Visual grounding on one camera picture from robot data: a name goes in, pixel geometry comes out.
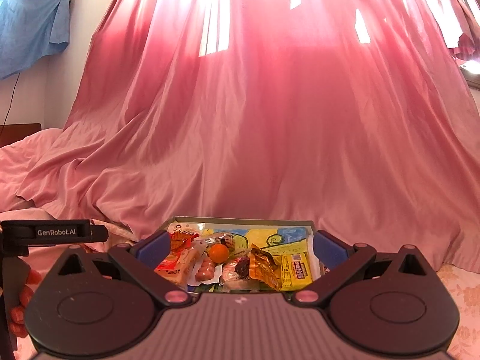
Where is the pink draped curtain sheet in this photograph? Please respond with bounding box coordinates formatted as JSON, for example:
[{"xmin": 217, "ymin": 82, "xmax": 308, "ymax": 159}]
[{"xmin": 1, "ymin": 0, "xmax": 479, "ymax": 272}]

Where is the round rice cracker packet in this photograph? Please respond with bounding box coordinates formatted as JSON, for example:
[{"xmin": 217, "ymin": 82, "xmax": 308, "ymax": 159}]
[{"xmin": 220, "ymin": 258, "xmax": 257, "ymax": 292}]

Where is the blue cloth on wall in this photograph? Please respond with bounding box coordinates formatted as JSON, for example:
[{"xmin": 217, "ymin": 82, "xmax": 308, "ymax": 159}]
[{"xmin": 0, "ymin": 0, "xmax": 70, "ymax": 80}]

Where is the toast bread packet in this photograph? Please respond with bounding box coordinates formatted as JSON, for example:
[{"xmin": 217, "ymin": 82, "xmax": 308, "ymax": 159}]
[{"xmin": 155, "ymin": 242, "xmax": 206, "ymax": 288}]

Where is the pink quilt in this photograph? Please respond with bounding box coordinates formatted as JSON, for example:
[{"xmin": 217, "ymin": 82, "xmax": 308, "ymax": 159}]
[{"xmin": 0, "ymin": 127, "xmax": 76, "ymax": 215}]

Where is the mini sausages pack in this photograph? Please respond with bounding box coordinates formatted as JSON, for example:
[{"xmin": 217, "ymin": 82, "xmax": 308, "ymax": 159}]
[{"xmin": 194, "ymin": 257, "xmax": 220, "ymax": 282}]

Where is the golden orange snack packet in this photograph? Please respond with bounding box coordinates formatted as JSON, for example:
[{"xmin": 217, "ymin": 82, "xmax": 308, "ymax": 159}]
[{"xmin": 248, "ymin": 244, "xmax": 281, "ymax": 291}]

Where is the grey cardboard tray box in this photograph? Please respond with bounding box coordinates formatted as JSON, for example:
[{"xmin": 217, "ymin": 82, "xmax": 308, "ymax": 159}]
[{"xmin": 162, "ymin": 217, "xmax": 325, "ymax": 293}]

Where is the yellow sushi seaweed packet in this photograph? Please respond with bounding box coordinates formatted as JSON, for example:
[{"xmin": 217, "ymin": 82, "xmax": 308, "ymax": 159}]
[{"xmin": 280, "ymin": 252, "xmax": 313, "ymax": 292}]

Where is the person's left hand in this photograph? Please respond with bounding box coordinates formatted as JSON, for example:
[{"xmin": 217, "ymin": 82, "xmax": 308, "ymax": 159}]
[{"xmin": 9, "ymin": 269, "xmax": 42, "ymax": 338}]

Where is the dark dried plum packet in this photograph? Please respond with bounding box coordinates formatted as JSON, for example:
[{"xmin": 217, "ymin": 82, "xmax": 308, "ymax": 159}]
[{"xmin": 234, "ymin": 258, "xmax": 250, "ymax": 279}]

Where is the red tofu skewer snack packet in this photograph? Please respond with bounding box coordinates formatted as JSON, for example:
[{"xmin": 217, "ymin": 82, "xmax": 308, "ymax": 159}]
[{"xmin": 156, "ymin": 222, "xmax": 201, "ymax": 271}]

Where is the small green label snack packet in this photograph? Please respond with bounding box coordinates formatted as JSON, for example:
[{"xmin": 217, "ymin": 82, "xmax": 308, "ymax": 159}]
[{"xmin": 203, "ymin": 232, "xmax": 235, "ymax": 252}]

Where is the small orange mandarin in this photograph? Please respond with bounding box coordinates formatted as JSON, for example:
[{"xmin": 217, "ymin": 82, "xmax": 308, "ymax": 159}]
[{"xmin": 208, "ymin": 243, "xmax": 230, "ymax": 265}]

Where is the floral pink bedspread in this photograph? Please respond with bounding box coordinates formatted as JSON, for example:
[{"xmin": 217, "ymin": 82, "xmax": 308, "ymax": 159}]
[{"xmin": 0, "ymin": 243, "xmax": 480, "ymax": 360}]

